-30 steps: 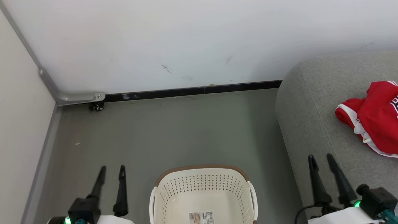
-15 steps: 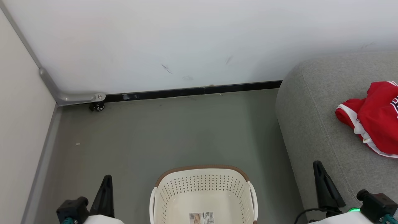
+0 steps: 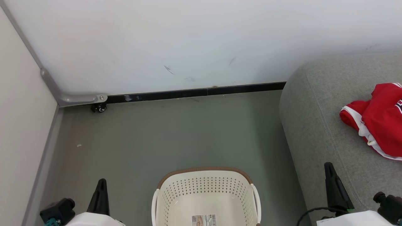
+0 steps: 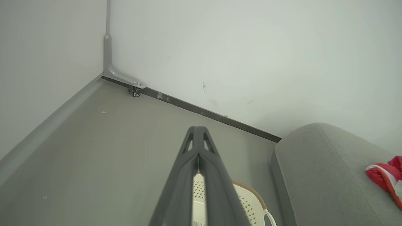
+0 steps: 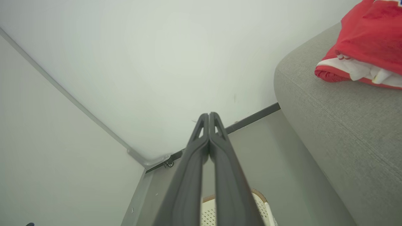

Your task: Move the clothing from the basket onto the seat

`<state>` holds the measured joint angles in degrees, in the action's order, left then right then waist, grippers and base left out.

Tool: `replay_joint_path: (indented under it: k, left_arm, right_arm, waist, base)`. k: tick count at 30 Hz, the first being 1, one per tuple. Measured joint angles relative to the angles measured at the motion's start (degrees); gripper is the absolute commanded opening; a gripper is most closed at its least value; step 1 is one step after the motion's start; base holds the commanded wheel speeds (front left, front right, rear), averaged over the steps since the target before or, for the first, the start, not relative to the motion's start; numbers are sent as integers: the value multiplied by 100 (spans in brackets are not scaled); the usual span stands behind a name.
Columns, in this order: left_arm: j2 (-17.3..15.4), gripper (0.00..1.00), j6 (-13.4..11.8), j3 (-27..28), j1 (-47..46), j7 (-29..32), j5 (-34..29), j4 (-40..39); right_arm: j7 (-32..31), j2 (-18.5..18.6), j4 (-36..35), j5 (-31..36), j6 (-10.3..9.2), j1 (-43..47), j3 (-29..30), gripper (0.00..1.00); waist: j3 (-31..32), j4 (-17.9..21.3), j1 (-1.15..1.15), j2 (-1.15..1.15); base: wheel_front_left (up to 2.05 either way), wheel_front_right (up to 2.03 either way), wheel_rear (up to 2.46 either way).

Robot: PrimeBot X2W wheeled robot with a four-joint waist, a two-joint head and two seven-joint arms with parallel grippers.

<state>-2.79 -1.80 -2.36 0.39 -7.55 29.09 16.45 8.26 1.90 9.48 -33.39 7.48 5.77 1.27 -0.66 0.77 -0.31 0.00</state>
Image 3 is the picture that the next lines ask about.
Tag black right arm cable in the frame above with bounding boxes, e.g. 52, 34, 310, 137
296, 206, 344, 226

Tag grey metal floor rail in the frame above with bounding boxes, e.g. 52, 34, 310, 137
21, 105, 65, 226

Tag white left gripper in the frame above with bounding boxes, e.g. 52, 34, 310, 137
64, 178, 126, 226

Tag red shorts with white band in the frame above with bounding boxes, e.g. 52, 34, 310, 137
339, 100, 402, 161

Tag black baseboard strip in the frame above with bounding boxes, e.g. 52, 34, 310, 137
107, 82, 286, 104

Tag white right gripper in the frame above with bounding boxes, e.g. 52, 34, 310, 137
316, 162, 397, 226

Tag grey metal partition frame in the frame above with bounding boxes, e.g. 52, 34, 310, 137
0, 0, 108, 107

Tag grey fabric sofa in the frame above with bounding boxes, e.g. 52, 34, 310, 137
279, 52, 402, 226

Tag red basketball jersey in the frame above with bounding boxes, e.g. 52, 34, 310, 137
361, 83, 402, 157

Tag paper label sticker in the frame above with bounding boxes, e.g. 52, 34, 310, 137
192, 214, 217, 226

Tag white perforated laundry basket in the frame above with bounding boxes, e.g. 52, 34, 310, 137
151, 167, 262, 226

